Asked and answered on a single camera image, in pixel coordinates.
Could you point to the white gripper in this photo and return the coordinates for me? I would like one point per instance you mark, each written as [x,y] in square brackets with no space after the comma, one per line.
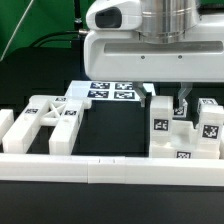
[155,40]

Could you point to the white chair seat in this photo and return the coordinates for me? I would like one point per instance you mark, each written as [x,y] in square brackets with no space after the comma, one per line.
[182,145]

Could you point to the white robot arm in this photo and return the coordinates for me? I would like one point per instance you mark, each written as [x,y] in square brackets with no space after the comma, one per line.
[155,41]

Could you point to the white tagged cube left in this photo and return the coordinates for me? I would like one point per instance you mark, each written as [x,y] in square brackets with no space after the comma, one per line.
[181,112]

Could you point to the white tagged cube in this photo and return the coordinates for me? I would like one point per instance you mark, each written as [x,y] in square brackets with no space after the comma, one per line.
[205,101]
[181,112]

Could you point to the white tagged cube right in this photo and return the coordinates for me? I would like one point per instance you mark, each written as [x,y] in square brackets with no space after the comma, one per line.
[205,101]

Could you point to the white U-shaped fence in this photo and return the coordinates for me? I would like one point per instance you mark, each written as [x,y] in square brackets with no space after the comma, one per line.
[118,170]

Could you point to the grey diagonal rod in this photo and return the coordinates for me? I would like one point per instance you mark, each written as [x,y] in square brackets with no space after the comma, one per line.
[15,31]

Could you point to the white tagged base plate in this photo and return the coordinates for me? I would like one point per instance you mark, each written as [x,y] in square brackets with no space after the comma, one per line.
[106,91]

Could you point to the black vertical post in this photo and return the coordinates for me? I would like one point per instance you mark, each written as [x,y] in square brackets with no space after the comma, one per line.
[78,24]

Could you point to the white chair back frame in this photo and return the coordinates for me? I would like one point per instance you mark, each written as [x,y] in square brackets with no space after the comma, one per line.
[63,113]

